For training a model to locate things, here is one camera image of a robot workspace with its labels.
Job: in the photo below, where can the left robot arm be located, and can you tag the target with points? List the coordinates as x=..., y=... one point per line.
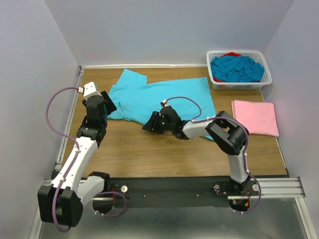
x=62, y=202

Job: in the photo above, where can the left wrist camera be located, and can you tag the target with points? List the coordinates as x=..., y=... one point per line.
x=90, y=89

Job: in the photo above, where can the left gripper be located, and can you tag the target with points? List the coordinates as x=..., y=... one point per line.
x=111, y=107

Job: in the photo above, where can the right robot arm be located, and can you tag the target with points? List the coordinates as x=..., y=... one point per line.
x=230, y=136

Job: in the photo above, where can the white plastic laundry basket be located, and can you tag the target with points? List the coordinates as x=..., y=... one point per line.
x=238, y=70

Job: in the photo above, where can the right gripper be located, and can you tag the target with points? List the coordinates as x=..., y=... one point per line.
x=149, y=126

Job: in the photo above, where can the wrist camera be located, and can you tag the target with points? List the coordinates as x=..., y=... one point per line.
x=164, y=105
x=90, y=89

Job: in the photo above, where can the dark blue t shirt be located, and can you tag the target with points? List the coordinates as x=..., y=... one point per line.
x=236, y=69

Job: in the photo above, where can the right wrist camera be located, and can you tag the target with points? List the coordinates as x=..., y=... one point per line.
x=164, y=105

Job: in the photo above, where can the folded pink t shirt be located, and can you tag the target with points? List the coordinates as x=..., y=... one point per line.
x=258, y=117

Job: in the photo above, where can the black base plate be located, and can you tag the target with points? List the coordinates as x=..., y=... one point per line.
x=171, y=192

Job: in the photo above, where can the light blue t shirt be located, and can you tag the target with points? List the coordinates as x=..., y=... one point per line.
x=136, y=99

